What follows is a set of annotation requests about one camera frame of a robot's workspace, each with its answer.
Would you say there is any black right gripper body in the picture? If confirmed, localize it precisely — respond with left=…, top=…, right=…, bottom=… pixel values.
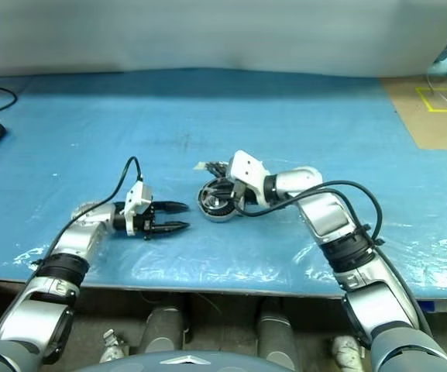
left=230, top=180, right=260, bottom=209

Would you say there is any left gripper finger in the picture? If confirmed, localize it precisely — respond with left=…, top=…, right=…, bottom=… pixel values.
left=152, top=199, right=189, bottom=213
left=153, top=219, right=192, bottom=235

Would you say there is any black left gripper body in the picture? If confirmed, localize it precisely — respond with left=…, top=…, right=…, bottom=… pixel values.
left=134, top=200, right=156, bottom=241

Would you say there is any black silver spoked rotor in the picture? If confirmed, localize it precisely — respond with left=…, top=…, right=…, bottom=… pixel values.
left=201, top=181, right=235, bottom=218

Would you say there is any blue plastic table cover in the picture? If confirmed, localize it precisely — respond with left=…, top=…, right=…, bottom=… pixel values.
left=0, top=68, right=447, bottom=300

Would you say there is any dark rounded grey shape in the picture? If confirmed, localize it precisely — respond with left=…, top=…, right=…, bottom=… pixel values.
left=139, top=305, right=187, bottom=355
left=255, top=299, right=300, bottom=372

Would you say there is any white lumpy object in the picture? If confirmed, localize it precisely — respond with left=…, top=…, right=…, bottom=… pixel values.
left=99, top=329, right=132, bottom=364
left=330, top=335, right=365, bottom=369

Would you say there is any grey-blue robot torso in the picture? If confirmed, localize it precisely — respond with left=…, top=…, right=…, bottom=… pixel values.
left=73, top=350, right=271, bottom=372

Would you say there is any brown cardboard sheet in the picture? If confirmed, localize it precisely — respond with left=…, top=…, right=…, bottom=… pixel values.
left=379, top=74, right=447, bottom=150

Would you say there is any blue taped stand foot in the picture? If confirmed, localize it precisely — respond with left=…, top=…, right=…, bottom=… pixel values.
left=425, top=57, right=447, bottom=77

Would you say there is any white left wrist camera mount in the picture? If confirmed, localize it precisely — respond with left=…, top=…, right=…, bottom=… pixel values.
left=123, top=182, right=154, bottom=237

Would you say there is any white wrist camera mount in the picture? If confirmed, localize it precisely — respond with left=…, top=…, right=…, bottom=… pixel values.
left=228, top=150, right=273, bottom=205
left=123, top=182, right=154, bottom=237

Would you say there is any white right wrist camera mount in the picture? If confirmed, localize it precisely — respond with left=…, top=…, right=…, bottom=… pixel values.
left=228, top=150, right=273, bottom=205

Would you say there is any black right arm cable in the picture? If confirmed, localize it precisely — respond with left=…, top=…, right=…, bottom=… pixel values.
left=232, top=179, right=434, bottom=339

